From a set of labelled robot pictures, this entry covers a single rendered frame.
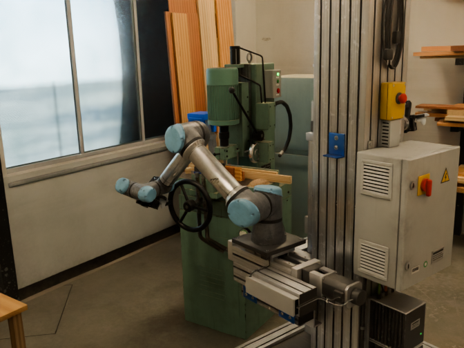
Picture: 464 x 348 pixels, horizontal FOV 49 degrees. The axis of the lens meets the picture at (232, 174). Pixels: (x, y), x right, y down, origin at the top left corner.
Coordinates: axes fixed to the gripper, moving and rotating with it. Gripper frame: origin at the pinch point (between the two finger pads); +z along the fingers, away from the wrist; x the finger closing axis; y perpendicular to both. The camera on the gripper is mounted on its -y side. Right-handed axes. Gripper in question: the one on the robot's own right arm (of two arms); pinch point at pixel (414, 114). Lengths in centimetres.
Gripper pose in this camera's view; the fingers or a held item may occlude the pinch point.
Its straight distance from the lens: 288.2
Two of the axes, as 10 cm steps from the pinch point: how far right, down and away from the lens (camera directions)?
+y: 1.4, 9.8, 1.5
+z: 6.0, -2.0, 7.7
